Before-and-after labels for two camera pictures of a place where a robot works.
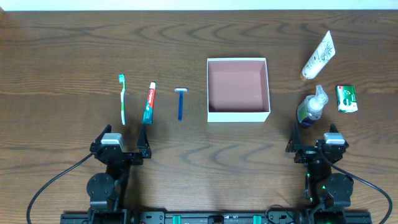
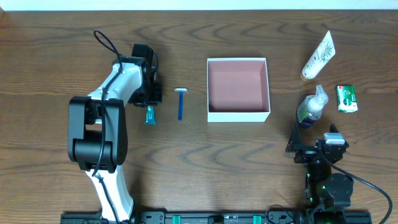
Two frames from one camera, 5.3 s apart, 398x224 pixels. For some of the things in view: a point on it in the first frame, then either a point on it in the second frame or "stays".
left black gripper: x=123 y=155 -> x=152 y=100
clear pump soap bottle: x=311 y=107 stays
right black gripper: x=313 y=151 stays
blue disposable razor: x=181 y=90 stays
